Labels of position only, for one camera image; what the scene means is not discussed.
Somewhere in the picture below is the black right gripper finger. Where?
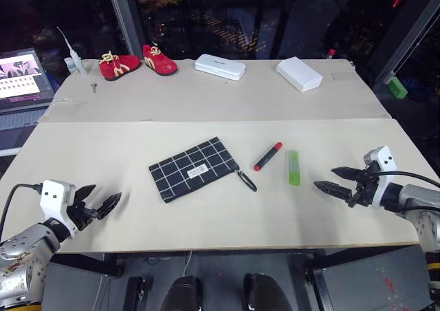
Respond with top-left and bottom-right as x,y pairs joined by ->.
331,167 -> 364,182
313,180 -> 355,202

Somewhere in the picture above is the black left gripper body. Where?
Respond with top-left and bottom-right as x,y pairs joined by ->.
66,197 -> 101,232

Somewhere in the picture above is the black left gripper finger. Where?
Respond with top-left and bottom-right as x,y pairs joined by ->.
74,184 -> 97,207
96,192 -> 122,221

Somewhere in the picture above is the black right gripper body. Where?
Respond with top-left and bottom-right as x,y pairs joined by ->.
346,162 -> 380,208

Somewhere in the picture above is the black grid pencil pouch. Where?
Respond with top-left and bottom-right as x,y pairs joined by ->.
148,136 -> 241,204

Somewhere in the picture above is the white rectangular case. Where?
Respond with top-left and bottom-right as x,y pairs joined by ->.
194,53 -> 247,82

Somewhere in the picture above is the green highlighter pen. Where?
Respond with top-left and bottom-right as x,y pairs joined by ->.
287,149 -> 301,187

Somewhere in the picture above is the black red-capped marker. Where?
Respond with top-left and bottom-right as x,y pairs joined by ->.
253,141 -> 283,172

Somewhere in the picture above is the green plastic block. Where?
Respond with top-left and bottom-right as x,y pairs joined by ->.
386,76 -> 409,100

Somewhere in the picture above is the white rectangular box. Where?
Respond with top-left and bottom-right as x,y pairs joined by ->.
275,56 -> 324,94

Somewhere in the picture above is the dark rounded left foot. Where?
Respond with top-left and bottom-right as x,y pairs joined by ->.
159,275 -> 204,311

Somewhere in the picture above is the dark rounded foot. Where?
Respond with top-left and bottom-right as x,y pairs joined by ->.
159,275 -> 204,311
243,272 -> 293,311

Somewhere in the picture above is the dark rounded right foot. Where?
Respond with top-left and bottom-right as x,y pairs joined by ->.
243,272 -> 293,311

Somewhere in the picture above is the laptop computer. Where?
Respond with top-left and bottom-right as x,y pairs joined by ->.
0,47 -> 55,158

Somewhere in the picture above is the red shoe with yellow laces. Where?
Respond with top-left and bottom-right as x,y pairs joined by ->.
99,51 -> 142,82
142,44 -> 179,76

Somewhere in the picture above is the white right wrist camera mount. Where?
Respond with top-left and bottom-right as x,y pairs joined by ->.
363,145 -> 399,209

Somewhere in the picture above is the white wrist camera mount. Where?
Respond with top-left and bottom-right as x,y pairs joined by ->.
39,180 -> 77,240
363,145 -> 399,209

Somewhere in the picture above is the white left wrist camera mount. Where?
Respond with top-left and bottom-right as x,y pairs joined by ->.
39,180 -> 77,240

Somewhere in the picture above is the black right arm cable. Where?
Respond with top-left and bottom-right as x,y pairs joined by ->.
369,171 -> 440,213

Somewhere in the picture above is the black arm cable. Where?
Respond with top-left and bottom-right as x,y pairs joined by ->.
0,184 -> 43,238
369,171 -> 440,213

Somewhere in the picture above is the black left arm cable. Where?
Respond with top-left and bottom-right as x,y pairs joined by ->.
0,184 -> 43,238

